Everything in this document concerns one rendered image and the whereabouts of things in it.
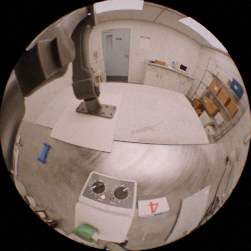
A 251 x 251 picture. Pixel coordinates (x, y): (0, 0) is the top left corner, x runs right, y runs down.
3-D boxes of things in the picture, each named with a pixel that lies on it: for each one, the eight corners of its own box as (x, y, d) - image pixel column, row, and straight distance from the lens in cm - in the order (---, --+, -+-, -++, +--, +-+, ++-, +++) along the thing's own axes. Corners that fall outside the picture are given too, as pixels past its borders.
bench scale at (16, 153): (19, 151, 91) (16, 148, 90) (18, 177, 99) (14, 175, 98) (17, 146, 109) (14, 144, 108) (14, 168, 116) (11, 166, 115)
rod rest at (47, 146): (47, 143, 45) (42, 139, 43) (50, 145, 42) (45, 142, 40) (40, 160, 47) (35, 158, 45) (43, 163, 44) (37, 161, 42)
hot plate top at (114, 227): (77, 199, 21) (75, 200, 20) (132, 215, 20) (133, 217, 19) (76, 228, 29) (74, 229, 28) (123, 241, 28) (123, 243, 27)
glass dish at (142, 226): (135, 229, 34) (136, 233, 33) (137, 220, 31) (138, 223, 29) (152, 227, 36) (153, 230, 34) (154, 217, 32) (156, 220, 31)
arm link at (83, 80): (95, 99, 25) (91, 11, 34) (76, 102, 27) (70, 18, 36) (97, 93, 30) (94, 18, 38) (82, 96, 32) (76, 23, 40)
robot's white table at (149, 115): (89, 130, 147) (64, 87, 95) (154, 137, 137) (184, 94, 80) (81, 155, 135) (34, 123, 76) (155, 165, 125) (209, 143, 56)
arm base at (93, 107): (110, 104, 24) (116, 92, 29) (67, 99, 36) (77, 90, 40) (112, 119, 30) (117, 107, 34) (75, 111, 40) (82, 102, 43)
